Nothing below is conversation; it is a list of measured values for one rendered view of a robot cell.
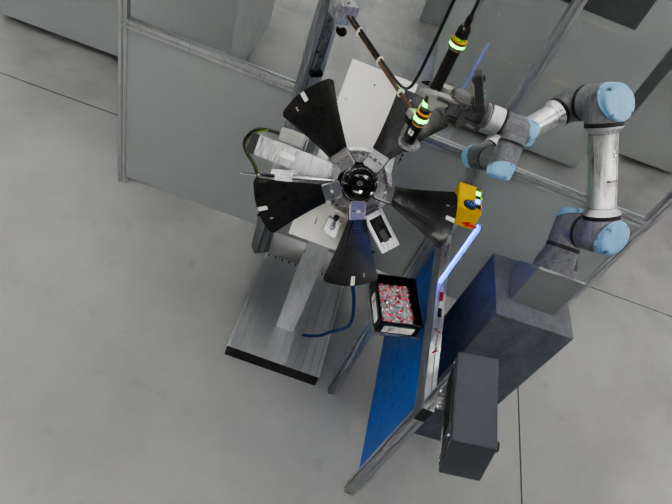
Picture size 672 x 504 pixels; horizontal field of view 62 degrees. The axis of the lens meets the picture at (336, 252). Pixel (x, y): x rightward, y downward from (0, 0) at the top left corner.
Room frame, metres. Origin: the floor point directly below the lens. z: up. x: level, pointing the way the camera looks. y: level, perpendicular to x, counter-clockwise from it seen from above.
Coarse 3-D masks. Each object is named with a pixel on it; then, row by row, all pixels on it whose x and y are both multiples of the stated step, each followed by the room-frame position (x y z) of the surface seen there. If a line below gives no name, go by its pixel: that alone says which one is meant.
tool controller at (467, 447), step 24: (456, 360) 0.93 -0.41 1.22; (480, 360) 0.95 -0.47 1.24; (456, 384) 0.85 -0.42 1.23; (480, 384) 0.87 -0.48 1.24; (456, 408) 0.79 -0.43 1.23; (480, 408) 0.80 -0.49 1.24; (456, 432) 0.72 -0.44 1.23; (480, 432) 0.74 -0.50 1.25; (456, 456) 0.70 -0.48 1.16; (480, 456) 0.71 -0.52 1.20
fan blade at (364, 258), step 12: (348, 228) 1.36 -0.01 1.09; (360, 228) 1.40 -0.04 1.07; (348, 240) 1.34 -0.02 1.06; (360, 240) 1.38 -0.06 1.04; (336, 252) 1.29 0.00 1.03; (348, 252) 1.32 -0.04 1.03; (360, 252) 1.36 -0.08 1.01; (336, 264) 1.27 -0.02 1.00; (348, 264) 1.30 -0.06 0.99; (360, 264) 1.33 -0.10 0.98; (372, 264) 1.37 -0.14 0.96; (324, 276) 1.23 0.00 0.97; (336, 276) 1.25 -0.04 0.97; (348, 276) 1.28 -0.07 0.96; (360, 276) 1.31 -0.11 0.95; (372, 276) 1.34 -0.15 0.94
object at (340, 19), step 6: (336, 0) 1.95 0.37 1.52; (342, 0) 1.95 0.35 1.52; (348, 0) 1.97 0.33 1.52; (330, 6) 1.97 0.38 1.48; (336, 6) 1.94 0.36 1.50; (342, 6) 1.91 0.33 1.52; (348, 6) 1.93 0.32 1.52; (354, 6) 1.95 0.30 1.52; (330, 12) 1.96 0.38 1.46; (336, 12) 1.93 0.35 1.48; (342, 12) 1.92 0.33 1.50; (348, 12) 1.93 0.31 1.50; (354, 12) 1.95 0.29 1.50; (336, 18) 1.92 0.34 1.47; (342, 18) 1.92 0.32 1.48; (342, 24) 1.93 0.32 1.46; (348, 24) 1.94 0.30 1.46
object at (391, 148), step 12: (396, 96) 1.73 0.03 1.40; (408, 96) 1.72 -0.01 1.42; (420, 96) 1.72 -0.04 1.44; (396, 108) 1.70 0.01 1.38; (396, 120) 1.66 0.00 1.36; (432, 120) 1.64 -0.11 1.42; (384, 132) 1.63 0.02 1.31; (396, 132) 1.61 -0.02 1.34; (420, 132) 1.61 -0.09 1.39; (432, 132) 1.61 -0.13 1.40; (384, 144) 1.59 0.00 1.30; (396, 144) 1.58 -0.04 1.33
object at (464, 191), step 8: (464, 184) 1.89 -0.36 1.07; (456, 192) 1.86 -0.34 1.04; (464, 192) 1.84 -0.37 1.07; (472, 192) 1.86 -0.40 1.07; (480, 192) 1.88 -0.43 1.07; (464, 200) 1.79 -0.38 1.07; (472, 200) 1.81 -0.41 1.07; (480, 200) 1.83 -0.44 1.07; (464, 208) 1.75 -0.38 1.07; (472, 208) 1.76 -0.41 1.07; (456, 216) 1.74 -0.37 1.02; (464, 216) 1.75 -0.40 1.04; (472, 216) 1.75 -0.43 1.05; (472, 224) 1.75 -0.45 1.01
